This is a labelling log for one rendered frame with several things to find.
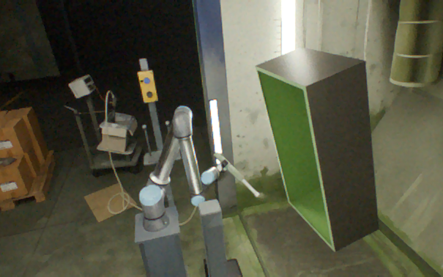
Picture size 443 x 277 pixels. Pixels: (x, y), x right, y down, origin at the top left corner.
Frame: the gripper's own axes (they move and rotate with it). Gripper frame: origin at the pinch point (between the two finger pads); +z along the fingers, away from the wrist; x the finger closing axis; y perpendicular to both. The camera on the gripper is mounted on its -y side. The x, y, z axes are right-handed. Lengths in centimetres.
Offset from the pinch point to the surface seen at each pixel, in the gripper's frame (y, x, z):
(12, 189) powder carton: 211, -163, 18
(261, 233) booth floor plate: 34, 64, 33
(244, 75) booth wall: -63, -41, 19
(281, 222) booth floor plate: 19, 72, 51
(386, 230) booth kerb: -44, 134, 48
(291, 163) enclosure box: -39, 36, 6
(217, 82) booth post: -46, -52, 9
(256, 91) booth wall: -59, -26, 29
